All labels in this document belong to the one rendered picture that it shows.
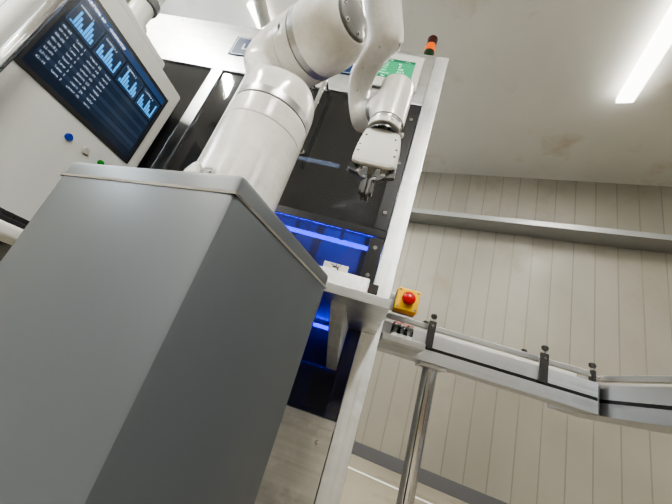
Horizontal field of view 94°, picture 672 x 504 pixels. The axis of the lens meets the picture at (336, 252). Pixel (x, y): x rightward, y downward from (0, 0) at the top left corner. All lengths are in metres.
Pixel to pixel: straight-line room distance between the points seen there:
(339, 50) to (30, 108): 0.86
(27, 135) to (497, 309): 3.85
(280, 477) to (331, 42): 0.99
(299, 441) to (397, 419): 2.85
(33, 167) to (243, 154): 0.84
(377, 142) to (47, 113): 0.89
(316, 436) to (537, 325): 3.30
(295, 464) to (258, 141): 0.83
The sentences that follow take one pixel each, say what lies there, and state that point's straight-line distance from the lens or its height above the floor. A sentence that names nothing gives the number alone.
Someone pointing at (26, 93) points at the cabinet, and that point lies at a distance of 1.18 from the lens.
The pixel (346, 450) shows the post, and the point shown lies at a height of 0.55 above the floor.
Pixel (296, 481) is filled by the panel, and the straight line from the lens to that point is 1.02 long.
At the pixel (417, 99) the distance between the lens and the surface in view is 1.47.
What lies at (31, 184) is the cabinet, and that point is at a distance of 1.20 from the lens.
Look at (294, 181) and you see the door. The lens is 1.22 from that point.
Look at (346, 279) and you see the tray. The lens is 0.63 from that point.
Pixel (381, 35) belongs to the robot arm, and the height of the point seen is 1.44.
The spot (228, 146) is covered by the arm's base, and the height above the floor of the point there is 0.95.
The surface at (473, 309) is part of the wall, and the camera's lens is 3.93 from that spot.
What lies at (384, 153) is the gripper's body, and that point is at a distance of 0.73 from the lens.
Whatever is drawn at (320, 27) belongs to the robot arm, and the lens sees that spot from 0.57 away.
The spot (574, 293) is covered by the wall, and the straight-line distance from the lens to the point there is 4.22.
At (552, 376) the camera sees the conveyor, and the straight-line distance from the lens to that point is 1.25.
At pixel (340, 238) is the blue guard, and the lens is 1.07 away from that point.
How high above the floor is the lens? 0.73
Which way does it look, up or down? 20 degrees up
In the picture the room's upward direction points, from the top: 18 degrees clockwise
